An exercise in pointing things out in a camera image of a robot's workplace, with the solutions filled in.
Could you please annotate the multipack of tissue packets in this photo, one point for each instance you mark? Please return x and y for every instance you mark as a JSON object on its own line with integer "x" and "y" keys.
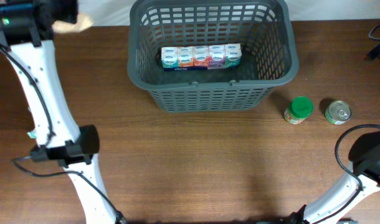
{"x": 201, "y": 57}

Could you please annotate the green lid jar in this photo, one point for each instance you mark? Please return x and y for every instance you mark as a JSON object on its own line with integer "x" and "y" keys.
{"x": 298, "y": 110}

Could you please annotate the grey plastic shopping basket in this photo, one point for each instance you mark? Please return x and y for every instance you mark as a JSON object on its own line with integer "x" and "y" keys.
{"x": 261, "y": 27}

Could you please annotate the brown paper pouch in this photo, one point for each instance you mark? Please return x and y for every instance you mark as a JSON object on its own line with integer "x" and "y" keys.
{"x": 83, "y": 22}

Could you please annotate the small tin can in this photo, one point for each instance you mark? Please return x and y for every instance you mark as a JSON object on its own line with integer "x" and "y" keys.
{"x": 338, "y": 112}

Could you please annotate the teal snack wrapper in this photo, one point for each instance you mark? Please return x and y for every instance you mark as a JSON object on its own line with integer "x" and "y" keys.
{"x": 32, "y": 134}

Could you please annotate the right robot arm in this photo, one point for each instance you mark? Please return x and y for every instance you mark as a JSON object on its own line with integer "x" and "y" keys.
{"x": 360, "y": 179}

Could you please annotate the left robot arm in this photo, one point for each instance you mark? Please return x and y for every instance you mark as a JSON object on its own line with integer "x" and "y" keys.
{"x": 27, "y": 30}

